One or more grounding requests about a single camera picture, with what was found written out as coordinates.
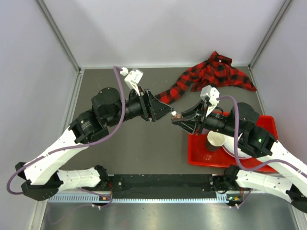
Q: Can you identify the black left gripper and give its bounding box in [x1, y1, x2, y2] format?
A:
[106, 86, 175, 127]

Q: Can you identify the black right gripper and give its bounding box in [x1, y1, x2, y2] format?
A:
[172, 99, 241, 138]

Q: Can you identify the glitter nail polish bottle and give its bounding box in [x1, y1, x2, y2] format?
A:
[171, 113, 183, 121]

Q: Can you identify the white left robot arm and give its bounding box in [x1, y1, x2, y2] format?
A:
[15, 88, 174, 201]

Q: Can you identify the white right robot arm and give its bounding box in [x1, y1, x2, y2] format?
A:
[171, 101, 307, 213]

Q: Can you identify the white paper cup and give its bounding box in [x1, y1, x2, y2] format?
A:
[206, 131, 225, 152]

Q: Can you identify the red plastic tray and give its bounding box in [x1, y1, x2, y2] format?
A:
[188, 115, 278, 168]

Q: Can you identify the white plate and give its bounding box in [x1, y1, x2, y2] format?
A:
[222, 135, 251, 160]

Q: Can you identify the red black plaid shirt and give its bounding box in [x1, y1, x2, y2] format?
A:
[155, 51, 257, 104]

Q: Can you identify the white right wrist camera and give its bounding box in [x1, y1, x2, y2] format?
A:
[200, 85, 220, 117]

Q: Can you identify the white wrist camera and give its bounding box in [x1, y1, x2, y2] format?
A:
[200, 85, 220, 117]
[120, 67, 143, 96]

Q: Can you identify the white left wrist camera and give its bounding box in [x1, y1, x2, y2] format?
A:
[120, 67, 143, 96]

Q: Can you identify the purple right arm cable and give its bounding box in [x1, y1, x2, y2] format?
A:
[216, 95, 307, 179]

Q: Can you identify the white slotted cable duct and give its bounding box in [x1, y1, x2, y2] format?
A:
[49, 193, 234, 204]

